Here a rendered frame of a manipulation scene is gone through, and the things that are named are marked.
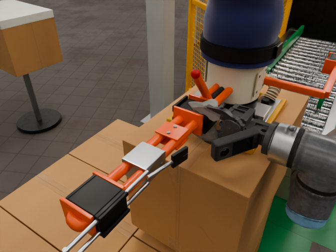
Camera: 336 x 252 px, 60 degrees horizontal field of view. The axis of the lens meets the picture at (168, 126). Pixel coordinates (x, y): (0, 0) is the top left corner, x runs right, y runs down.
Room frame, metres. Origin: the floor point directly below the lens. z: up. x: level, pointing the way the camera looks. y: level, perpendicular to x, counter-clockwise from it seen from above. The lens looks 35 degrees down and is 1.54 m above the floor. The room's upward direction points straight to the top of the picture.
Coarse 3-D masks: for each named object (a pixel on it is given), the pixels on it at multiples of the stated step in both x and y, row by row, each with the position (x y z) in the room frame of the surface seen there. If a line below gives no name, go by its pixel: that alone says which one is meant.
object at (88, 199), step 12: (96, 180) 0.37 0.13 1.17; (108, 180) 0.37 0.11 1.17; (72, 192) 0.34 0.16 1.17; (84, 192) 0.34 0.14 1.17; (96, 192) 0.34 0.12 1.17; (108, 192) 0.34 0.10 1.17; (72, 204) 0.32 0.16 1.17; (84, 204) 0.32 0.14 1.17; (96, 204) 0.32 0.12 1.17; (84, 216) 0.30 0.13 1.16; (96, 228) 0.30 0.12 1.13
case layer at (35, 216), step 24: (120, 120) 1.49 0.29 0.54; (96, 144) 1.26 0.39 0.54; (120, 144) 1.26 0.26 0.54; (48, 168) 1.07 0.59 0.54; (72, 168) 1.07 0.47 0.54; (96, 168) 1.07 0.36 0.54; (24, 192) 0.91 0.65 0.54; (48, 192) 0.91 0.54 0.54; (0, 216) 0.78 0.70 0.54; (24, 216) 0.78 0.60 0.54; (48, 216) 0.78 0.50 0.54; (264, 216) 0.85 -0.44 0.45; (0, 240) 0.67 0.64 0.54; (24, 240) 0.67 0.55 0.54; (48, 240) 0.67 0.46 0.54; (96, 240) 0.67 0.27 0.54; (120, 240) 0.67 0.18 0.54; (144, 240) 0.67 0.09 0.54
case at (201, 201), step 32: (288, 96) 0.95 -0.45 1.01; (192, 160) 0.60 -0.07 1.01; (224, 160) 0.60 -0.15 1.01; (256, 160) 0.60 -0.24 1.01; (160, 192) 0.61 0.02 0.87; (192, 192) 0.55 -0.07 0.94; (224, 192) 0.50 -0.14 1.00; (256, 192) 0.52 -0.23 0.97; (160, 224) 0.61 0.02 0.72; (192, 224) 0.54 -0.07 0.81; (224, 224) 0.49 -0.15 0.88; (256, 224) 0.63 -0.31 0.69
